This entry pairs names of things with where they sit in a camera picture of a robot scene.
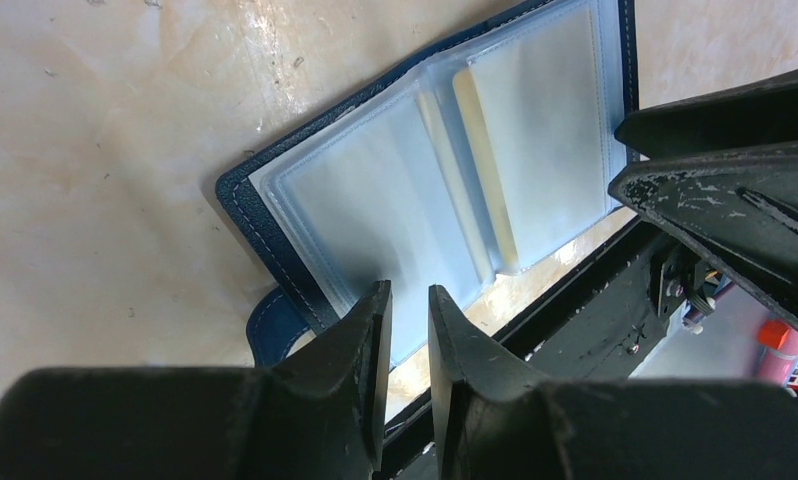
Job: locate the red white object on floor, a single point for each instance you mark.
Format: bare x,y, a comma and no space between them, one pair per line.
779,360

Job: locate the gold VIP card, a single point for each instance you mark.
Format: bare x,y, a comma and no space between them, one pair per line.
479,140

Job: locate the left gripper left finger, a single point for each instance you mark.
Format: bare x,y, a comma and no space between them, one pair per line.
318,414

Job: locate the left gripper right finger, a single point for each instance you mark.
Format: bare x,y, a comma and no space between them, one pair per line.
496,417

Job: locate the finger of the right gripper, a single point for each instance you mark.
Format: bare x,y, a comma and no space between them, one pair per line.
736,209
759,113

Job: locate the navy blue card holder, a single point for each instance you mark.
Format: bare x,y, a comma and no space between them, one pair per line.
383,186

